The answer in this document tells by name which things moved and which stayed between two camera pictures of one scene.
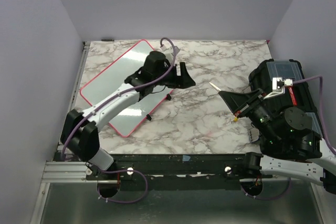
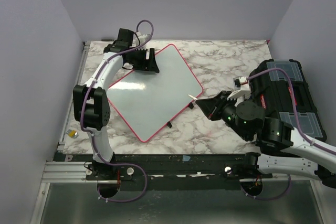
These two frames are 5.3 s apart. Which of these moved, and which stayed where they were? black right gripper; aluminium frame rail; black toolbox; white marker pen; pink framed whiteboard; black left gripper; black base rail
Moved: white marker pen; pink framed whiteboard; black right gripper; black left gripper
Stayed: aluminium frame rail; black base rail; black toolbox
